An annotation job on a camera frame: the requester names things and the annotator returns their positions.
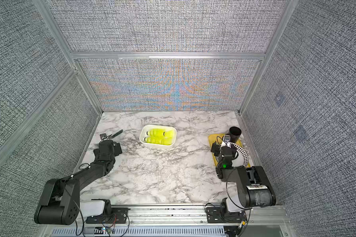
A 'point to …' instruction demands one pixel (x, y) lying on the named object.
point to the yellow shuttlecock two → (166, 140)
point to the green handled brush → (117, 133)
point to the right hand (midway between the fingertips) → (224, 139)
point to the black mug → (235, 132)
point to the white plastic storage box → (144, 131)
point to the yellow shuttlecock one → (160, 134)
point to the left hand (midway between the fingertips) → (111, 144)
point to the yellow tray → (218, 138)
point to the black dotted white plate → (242, 160)
